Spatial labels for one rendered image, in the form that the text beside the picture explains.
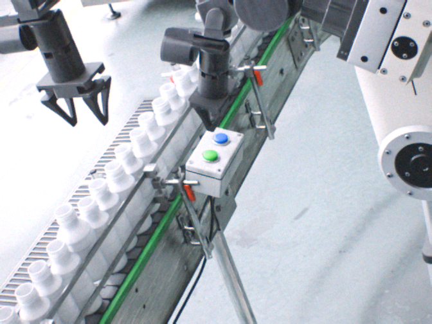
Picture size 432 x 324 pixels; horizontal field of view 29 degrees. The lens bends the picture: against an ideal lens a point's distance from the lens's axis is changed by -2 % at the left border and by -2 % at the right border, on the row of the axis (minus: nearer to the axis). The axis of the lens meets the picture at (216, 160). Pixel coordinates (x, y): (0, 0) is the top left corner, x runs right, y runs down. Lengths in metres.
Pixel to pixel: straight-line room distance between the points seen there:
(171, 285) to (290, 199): 1.65
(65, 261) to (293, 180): 2.07
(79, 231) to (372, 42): 0.73
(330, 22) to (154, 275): 0.83
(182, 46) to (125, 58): 3.51
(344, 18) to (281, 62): 1.31
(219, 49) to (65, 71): 0.34
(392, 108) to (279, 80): 1.05
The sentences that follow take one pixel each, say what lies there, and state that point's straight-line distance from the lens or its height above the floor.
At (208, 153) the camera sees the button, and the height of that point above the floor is 1.12.
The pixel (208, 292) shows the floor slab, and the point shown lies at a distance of 3.17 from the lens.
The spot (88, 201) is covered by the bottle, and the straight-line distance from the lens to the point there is 1.70.
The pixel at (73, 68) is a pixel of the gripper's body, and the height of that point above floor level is 1.51.
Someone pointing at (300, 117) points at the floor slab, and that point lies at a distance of 3.96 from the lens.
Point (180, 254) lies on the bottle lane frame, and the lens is 1.89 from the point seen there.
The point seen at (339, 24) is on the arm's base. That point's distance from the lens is 1.14.
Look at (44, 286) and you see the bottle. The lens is 1.58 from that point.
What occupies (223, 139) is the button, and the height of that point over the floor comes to 1.12.
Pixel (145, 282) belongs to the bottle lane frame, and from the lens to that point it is 1.77.
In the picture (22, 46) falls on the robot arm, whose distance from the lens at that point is 1.38.
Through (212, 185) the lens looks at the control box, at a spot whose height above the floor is 1.07.
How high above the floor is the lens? 2.04
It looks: 32 degrees down
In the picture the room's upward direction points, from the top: 20 degrees counter-clockwise
